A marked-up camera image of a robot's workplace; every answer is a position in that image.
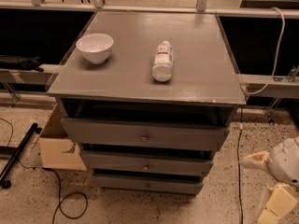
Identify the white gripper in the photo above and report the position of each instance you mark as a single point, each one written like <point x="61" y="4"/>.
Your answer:
<point x="286" y="162"/>

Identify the grey bottom drawer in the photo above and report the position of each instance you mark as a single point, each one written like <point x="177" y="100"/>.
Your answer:
<point x="147" y="184"/>

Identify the grey drawer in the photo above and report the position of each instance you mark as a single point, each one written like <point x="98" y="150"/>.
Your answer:
<point x="147" y="184"/>
<point x="145" y="163"/>
<point x="143" y="134"/>

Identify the grey drawer cabinet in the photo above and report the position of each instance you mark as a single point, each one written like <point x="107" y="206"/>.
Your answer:
<point x="203" y="91"/>

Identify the grey middle drawer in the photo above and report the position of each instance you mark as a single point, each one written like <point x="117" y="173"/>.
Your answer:
<point x="145" y="163"/>

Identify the grey top drawer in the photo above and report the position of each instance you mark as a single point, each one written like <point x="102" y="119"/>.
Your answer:
<point x="143" y="134"/>

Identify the clear plastic bottle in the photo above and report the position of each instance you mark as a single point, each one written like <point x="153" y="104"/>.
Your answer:
<point x="163" y="62"/>

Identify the cardboard box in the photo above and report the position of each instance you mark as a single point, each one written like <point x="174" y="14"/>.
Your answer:
<point x="56" y="149"/>

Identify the white bowl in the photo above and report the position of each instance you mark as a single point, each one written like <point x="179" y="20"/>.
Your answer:
<point x="95" y="48"/>

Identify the black metal stand bar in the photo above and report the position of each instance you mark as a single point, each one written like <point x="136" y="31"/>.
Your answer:
<point x="13" y="154"/>

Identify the black bag on rail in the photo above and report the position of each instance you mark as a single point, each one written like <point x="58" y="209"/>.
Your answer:
<point x="20" y="63"/>

